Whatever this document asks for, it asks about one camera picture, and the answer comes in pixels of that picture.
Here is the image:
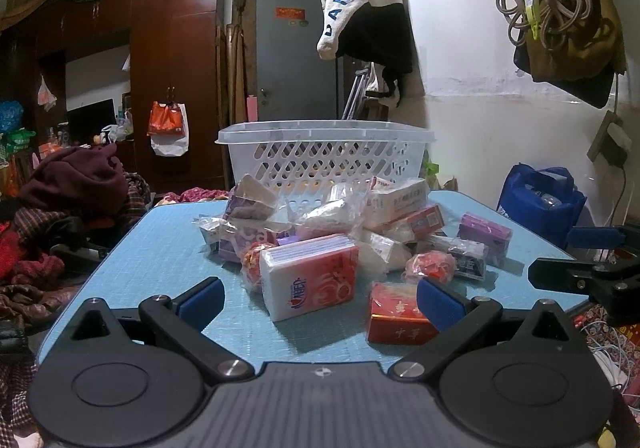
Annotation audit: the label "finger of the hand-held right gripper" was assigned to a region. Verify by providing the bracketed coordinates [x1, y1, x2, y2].
[566, 224, 640, 251]
[528, 255, 640, 301]

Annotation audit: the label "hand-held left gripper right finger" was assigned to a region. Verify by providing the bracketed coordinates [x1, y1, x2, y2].
[389, 277, 576, 383]

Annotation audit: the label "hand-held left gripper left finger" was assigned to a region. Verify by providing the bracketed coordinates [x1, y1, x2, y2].
[70, 277, 253, 383]

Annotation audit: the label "purple box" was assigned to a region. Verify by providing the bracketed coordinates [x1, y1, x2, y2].
[457, 213, 513, 266]

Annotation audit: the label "clear bagged white labelled box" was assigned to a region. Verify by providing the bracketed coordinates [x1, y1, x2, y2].
[365, 178, 431, 229]

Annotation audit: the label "white plastic basket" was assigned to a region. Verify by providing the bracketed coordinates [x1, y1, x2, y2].
[215, 119, 435, 209]

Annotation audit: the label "red candy in clear bag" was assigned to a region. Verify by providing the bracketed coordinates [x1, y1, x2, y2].
[405, 252, 457, 285]
[241, 243, 276, 291]

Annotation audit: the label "black purple packet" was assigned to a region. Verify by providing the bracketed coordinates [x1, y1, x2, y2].
[430, 235, 488, 279]

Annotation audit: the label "small clear packet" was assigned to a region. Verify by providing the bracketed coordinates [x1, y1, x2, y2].
[192, 214, 226, 254]

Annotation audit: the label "purple white packet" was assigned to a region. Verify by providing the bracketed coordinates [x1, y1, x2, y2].
[217, 223, 281, 264]

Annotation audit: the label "small red white box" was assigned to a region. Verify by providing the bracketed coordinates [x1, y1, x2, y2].
[385, 204, 446, 241]

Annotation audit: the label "blue fabric bag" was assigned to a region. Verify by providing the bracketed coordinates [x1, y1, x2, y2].
[497, 166, 588, 249]

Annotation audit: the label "purple pack with white top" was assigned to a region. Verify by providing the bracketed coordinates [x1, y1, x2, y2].
[222, 174, 278, 224]

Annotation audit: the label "red white tissue pack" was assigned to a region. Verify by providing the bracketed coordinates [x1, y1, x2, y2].
[260, 234, 361, 322]

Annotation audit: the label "white pack in clear bag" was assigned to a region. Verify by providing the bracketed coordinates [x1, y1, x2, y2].
[300, 200, 361, 239]

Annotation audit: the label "plaid cloth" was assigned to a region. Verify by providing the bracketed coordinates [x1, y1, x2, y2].
[10, 173, 151, 254]

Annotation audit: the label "orange plastic bag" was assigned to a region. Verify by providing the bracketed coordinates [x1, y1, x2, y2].
[147, 101, 186, 138]

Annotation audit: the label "small white plastic bag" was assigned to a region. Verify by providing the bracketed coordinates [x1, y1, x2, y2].
[101, 110, 135, 141]

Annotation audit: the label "black monitor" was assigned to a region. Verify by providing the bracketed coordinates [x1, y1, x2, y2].
[66, 99, 117, 146]

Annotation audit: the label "wooden planks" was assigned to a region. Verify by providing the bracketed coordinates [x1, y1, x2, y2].
[217, 0, 258, 179]

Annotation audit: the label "metal crutches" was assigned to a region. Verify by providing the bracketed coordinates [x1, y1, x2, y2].
[342, 63, 381, 121]

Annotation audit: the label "green plastic bag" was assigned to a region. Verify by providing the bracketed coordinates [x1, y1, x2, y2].
[0, 128, 38, 160]

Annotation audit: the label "brown wooden wardrobe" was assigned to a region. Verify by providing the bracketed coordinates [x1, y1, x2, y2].
[0, 0, 228, 194]

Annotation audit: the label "grey metal door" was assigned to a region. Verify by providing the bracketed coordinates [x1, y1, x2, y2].
[255, 0, 346, 124]

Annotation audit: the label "white red hanging plastic bag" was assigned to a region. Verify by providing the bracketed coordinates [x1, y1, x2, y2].
[37, 75, 57, 111]

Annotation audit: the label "blue plastic bag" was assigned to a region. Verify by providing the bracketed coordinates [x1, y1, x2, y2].
[0, 100, 25, 134]

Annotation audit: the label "white cables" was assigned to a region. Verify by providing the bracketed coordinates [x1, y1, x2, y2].
[590, 323, 632, 389]

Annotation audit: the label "black wall charger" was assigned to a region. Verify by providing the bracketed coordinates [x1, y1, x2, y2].
[587, 110, 632, 169]

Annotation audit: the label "coiled grey rope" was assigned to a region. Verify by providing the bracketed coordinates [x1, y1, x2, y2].
[496, 0, 591, 51]

